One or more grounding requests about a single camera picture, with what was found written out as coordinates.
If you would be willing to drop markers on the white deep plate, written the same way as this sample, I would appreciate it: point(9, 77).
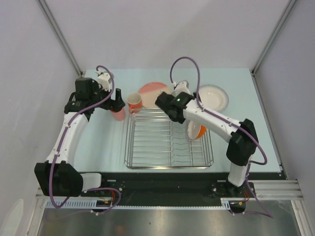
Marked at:
point(213, 97)

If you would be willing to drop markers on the aluminium frame rail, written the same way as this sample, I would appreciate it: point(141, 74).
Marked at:
point(275, 188)

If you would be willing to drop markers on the metal wire dish rack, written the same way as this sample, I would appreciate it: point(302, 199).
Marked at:
point(155, 142)

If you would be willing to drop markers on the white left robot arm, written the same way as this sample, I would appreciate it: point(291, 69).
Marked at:
point(57, 176)

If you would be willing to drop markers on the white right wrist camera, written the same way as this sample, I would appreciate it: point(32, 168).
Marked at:
point(181, 86)

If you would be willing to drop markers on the orange ceramic mug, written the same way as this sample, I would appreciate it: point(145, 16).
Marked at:
point(134, 101)

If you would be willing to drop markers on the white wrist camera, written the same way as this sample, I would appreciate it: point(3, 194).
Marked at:
point(105, 80)
point(181, 86)

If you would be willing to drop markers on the white slotted cable duct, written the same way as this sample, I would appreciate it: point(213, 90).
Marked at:
point(102, 204)

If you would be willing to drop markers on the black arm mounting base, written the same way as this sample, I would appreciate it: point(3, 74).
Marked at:
point(166, 177)

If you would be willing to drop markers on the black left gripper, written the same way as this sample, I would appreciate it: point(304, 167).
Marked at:
point(116, 105)

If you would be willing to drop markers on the orange and white bowl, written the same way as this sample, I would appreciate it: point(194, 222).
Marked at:
point(195, 130)

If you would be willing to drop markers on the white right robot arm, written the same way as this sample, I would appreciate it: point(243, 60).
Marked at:
point(240, 135)

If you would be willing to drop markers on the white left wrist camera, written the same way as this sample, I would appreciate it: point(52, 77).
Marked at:
point(105, 80)

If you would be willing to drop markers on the pink and cream plate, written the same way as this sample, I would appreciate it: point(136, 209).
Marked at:
point(149, 93)

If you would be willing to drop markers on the pink plastic cup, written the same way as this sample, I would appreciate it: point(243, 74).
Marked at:
point(120, 115)

